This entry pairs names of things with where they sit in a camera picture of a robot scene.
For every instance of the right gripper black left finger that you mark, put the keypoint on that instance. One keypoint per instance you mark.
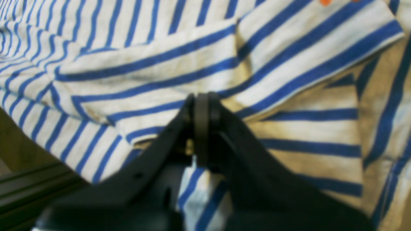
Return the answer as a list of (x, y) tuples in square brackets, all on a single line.
[(142, 196)]

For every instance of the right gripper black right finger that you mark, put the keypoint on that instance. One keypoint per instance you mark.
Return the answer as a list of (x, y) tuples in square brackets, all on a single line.
[(265, 195)]

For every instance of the blue white striped T-shirt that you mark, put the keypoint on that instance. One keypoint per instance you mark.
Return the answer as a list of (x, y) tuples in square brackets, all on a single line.
[(323, 84)]

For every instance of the aluminium table leg profile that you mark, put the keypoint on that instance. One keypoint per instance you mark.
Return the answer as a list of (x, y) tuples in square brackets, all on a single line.
[(24, 194)]

